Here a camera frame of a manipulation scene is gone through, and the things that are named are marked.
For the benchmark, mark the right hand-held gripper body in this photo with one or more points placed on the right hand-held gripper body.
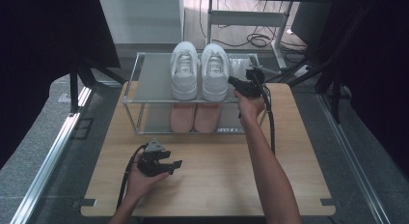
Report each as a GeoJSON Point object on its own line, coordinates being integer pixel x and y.
{"type": "Point", "coordinates": [254, 87]}

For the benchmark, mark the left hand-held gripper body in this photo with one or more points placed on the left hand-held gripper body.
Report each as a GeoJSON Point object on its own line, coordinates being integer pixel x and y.
{"type": "Point", "coordinates": [151, 164]}

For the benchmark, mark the white sneaker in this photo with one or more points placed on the white sneaker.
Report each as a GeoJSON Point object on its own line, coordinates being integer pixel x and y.
{"type": "Point", "coordinates": [214, 87]}
{"type": "Point", "coordinates": [184, 85]}

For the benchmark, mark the pink slipper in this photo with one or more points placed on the pink slipper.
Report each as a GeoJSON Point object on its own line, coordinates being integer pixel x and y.
{"type": "Point", "coordinates": [182, 119]}
{"type": "Point", "coordinates": [207, 119]}

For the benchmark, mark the person's right hand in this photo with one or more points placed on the person's right hand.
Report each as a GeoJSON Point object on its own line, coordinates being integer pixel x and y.
{"type": "Point", "coordinates": [252, 108]}

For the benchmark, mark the person's left hand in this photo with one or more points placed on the person's left hand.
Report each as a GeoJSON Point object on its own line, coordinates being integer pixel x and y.
{"type": "Point", "coordinates": [140, 187]}

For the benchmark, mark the white power strip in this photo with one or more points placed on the white power strip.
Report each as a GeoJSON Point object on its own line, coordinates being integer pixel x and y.
{"type": "Point", "coordinates": [303, 70]}

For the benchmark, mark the black floor plate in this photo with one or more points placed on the black floor plate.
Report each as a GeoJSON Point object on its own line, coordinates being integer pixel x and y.
{"type": "Point", "coordinates": [83, 128]}

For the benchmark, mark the dark grey box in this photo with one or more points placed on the dark grey box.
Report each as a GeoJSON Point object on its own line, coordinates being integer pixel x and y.
{"type": "Point", "coordinates": [310, 22]}

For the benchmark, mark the white cabinet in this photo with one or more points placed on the white cabinet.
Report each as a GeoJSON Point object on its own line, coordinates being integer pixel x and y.
{"type": "Point", "coordinates": [141, 19]}

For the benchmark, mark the dark curtain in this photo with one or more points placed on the dark curtain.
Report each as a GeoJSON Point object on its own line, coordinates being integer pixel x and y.
{"type": "Point", "coordinates": [382, 72]}
{"type": "Point", "coordinates": [35, 56]}

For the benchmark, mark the white desk frame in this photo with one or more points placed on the white desk frame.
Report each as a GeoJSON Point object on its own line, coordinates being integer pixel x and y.
{"type": "Point", "coordinates": [244, 18]}

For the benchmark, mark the aluminium rail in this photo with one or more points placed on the aluminium rail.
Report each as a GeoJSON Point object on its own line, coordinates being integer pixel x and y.
{"type": "Point", "coordinates": [350, 153]}
{"type": "Point", "coordinates": [51, 159]}

